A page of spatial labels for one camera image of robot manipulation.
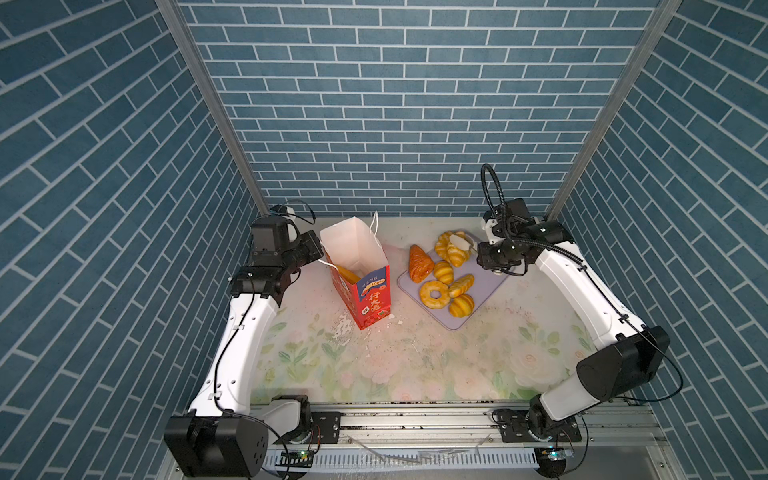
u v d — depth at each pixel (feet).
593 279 1.56
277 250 1.79
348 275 3.01
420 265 3.33
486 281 3.38
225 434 1.17
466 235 3.04
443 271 3.31
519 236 1.83
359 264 3.29
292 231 1.90
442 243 3.52
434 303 3.08
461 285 3.15
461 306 3.02
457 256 2.92
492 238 2.32
